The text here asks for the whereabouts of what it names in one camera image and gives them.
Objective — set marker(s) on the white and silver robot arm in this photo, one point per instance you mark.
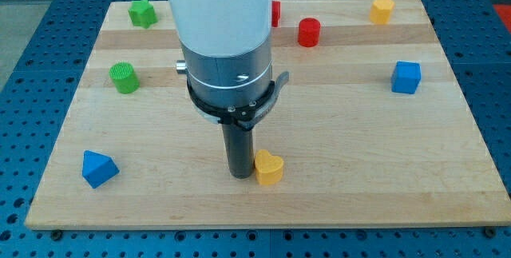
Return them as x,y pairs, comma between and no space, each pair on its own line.
227,49

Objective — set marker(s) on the red block behind arm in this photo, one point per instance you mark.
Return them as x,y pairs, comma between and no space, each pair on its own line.
275,13

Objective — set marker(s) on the green cylinder block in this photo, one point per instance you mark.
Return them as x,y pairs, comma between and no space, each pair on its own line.
124,77

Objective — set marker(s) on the yellow hexagon block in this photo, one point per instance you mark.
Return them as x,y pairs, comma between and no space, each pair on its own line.
381,11

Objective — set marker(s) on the blue cube block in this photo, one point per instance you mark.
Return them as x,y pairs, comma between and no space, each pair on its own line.
406,77

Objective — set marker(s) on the yellow heart block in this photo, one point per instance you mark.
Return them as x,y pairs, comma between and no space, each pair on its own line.
268,167

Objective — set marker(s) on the green star block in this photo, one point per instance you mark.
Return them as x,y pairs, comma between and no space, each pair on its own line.
142,13

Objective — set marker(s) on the black clamp with lever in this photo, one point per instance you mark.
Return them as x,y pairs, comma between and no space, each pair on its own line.
246,117

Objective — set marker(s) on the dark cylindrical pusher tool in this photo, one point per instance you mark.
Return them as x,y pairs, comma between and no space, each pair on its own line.
239,149

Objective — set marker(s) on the red cylinder block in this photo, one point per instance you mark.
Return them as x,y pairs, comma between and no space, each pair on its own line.
309,31

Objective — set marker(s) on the blue triangle block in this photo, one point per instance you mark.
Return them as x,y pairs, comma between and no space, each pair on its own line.
98,168

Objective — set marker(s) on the wooden board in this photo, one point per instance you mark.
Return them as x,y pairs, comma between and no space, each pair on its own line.
356,154

